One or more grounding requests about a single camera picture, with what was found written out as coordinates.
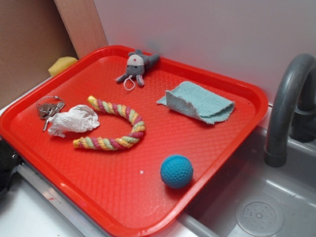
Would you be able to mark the gray plush animal toy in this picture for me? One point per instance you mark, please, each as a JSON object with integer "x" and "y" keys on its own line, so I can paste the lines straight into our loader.
{"x": 137, "y": 64}

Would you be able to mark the red plastic tray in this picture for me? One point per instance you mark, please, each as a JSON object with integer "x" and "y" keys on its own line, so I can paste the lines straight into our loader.
{"x": 122, "y": 190}

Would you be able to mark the teal folded cloth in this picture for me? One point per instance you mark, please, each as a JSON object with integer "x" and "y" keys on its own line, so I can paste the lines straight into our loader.
{"x": 196, "y": 102}

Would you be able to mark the blue dimpled rubber ball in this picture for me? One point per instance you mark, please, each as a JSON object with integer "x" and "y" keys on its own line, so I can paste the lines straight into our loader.
{"x": 176, "y": 171}

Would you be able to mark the crumpled white paper tissue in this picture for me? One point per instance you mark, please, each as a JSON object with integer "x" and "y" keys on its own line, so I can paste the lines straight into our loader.
{"x": 79, "y": 119}

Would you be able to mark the yellow sponge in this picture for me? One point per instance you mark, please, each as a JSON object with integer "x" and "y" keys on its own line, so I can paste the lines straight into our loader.
{"x": 61, "y": 64}

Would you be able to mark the gray plastic sink basin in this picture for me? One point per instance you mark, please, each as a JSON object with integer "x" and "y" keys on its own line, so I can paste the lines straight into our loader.
{"x": 247, "y": 198}

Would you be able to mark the light wooden board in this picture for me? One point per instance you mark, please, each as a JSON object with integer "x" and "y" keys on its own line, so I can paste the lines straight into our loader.
{"x": 83, "y": 25}

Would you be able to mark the gray toy faucet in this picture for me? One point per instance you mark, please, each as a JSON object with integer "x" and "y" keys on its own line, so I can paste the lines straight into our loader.
{"x": 294, "y": 110}

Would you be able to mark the brown cardboard panel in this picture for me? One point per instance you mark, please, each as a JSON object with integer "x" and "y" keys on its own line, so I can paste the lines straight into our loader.
{"x": 32, "y": 38}

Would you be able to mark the black object at left edge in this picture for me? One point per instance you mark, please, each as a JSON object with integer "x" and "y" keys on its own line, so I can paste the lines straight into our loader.
{"x": 9, "y": 161}

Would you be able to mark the multicolour braided rope toy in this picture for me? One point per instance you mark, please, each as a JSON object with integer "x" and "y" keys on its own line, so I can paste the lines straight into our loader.
{"x": 122, "y": 143}

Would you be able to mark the metal keys on ring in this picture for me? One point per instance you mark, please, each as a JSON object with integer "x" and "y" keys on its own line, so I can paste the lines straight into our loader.
{"x": 47, "y": 107}

